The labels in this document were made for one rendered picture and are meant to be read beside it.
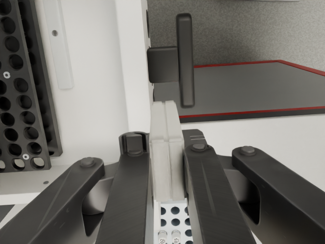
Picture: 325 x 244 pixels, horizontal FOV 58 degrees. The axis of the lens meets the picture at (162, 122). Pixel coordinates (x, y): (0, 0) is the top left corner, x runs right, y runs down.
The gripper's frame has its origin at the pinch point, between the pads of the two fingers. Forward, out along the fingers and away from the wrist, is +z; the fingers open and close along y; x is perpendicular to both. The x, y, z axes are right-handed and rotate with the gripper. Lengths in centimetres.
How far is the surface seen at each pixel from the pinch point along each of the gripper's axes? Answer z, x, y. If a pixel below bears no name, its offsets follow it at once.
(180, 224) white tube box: 19.7, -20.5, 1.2
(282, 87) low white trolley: 46, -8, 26
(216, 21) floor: 99, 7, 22
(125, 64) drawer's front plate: 6.5, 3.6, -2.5
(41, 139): 9.3, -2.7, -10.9
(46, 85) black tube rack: 12.3, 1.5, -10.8
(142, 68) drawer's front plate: 6.4, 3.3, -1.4
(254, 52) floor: 99, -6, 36
